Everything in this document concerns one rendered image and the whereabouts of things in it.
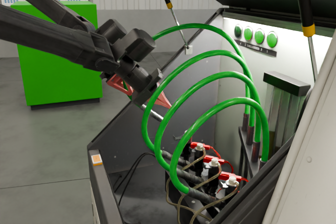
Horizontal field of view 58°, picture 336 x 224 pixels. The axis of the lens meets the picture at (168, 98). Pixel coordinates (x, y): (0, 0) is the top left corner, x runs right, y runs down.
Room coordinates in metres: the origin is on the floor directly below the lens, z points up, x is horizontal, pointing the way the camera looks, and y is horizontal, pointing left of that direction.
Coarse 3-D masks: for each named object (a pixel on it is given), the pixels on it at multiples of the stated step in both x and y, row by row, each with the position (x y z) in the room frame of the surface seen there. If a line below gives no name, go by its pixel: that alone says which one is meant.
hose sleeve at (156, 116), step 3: (141, 105) 0.86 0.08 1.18; (144, 105) 0.86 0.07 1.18; (141, 108) 0.86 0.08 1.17; (144, 108) 0.86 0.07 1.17; (150, 111) 0.86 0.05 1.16; (153, 111) 0.86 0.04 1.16; (150, 114) 0.86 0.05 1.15; (153, 114) 0.86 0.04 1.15; (156, 114) 0.86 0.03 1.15; (153, 117) 0.86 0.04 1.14; (156, 117) 0.86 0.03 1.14; (159, 117) 0.86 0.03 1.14; (162, 117) 0.86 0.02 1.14; (159, 120) 0.86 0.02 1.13
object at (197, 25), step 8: (184, 24) 0.86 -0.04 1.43; (192, 24) 0.86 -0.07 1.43; (200, 24) 0.86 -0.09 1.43; (160, 32) 0.86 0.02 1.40; (168, 32) 0.86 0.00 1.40; (216, 32) 0.86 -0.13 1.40; (224, 32) 0.85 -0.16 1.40; (232, 40) 0.85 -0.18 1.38; (240, 56) 0.85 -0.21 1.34; (248, 88) 0.85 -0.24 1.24; (128, 96) 0.86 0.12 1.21; (248, 96) 0.85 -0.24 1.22; (136, 104) 0.86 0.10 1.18; (248, 112) 0.85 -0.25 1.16
